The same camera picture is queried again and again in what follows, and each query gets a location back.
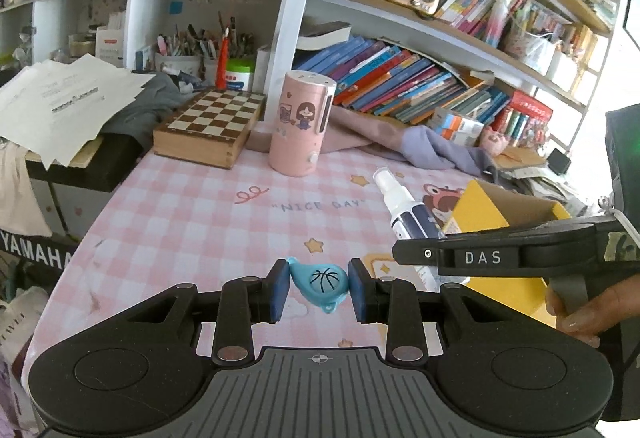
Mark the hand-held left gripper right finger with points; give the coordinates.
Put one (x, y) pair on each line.
(357, 290)

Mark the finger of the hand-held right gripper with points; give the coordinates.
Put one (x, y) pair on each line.
(480, 258)

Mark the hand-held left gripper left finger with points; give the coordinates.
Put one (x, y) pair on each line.
(280, 290)

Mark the blue teardrop basketball charm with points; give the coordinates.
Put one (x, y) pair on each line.
(320, 280)

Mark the yellow cardboard box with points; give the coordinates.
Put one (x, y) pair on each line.
(480, 208)

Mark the white spray bottle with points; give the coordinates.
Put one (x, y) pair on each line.
(407, 213)

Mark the person's right hand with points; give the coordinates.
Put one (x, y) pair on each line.
(605, 313)

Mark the pile of magazines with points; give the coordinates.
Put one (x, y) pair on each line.
(545, 188)

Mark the pink checked tablecloth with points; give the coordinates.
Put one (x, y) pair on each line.
(200, 228)

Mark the red boxed book set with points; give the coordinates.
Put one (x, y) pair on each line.
(527, 110)

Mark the pink pig plush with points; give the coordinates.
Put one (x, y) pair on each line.
(494, 140)

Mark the orange blue white carton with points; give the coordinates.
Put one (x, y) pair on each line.
(460, 137)
(457, 119)

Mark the mauve lavender cloth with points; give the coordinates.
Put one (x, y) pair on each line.
(400, 143)

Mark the white pen holder box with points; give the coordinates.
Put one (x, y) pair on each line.
(535, 50)

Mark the pink cartoon humidifier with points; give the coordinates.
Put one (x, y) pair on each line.
(300, 128)

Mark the wooden chessboard box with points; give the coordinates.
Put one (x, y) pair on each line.
(210, 123)

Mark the pastel gradient bottle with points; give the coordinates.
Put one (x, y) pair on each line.
(495, 20)

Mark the row of slanted colourful books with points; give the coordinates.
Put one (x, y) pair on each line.
(400, 78)

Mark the white jar green lid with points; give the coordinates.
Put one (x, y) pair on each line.
(239, 78)

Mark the dark grey cloth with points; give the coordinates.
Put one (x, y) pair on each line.
(150, 103)

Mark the black keyboard piano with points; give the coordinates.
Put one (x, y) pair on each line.
(35, 253)

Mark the white pot of brushes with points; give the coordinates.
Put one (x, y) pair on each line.
(175, 63)

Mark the white tote bag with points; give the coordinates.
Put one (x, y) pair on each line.
(20, 333)

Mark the cream hanging cloth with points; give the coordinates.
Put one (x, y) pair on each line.
(22, 188)

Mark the stack of white papers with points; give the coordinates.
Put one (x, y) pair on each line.
(65, 103)

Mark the white box red label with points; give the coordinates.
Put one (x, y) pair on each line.
(109, 48)

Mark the white curved shelf unit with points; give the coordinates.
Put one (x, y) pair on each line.
(145, 13)

